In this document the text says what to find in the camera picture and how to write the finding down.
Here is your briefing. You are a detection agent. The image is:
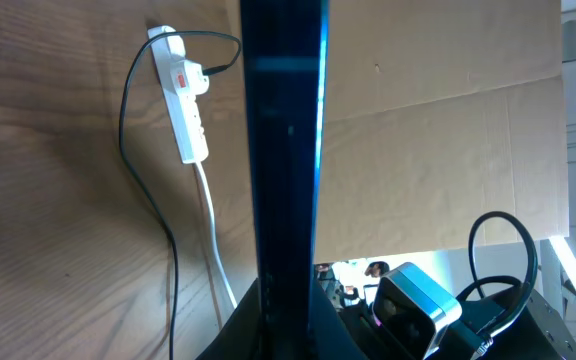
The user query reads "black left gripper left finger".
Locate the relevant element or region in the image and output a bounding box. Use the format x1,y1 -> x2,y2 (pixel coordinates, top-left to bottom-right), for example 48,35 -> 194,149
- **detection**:
197,279 -> 264,360

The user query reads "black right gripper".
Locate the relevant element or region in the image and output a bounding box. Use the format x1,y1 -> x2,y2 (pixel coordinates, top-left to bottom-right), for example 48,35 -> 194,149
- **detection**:
340,286 -> 576,360

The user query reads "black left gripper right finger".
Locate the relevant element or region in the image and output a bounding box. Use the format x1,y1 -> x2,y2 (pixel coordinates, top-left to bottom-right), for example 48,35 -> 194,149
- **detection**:
309,280 -> 366,360

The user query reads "black charging cable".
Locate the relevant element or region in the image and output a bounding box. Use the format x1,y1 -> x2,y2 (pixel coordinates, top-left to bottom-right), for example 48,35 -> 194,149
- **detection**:
118,30 -> 243,360

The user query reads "blue Galaxy smartphone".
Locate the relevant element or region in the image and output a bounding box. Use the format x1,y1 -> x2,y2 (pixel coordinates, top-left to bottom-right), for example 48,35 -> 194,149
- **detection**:
240,0 -> 329,359

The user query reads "white USB charger plug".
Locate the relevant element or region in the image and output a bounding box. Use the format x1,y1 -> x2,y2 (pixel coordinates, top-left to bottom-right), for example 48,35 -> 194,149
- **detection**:
170,59 -> 209,96

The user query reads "brown cardboard panel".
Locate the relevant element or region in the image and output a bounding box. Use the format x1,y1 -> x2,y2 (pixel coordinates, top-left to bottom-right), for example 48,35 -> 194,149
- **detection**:
315,0 -> 569,262

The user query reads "white power strip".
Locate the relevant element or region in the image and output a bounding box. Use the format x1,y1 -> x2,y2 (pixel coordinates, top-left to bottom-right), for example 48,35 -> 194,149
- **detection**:
151,35 -> 209,164

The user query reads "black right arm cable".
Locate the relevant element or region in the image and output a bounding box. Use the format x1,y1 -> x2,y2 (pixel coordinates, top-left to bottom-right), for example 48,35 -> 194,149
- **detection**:
455,210 -> 540,360

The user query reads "white power strip cord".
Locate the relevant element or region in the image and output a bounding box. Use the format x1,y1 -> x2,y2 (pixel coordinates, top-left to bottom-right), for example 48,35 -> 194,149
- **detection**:
193,160 -> 239,311

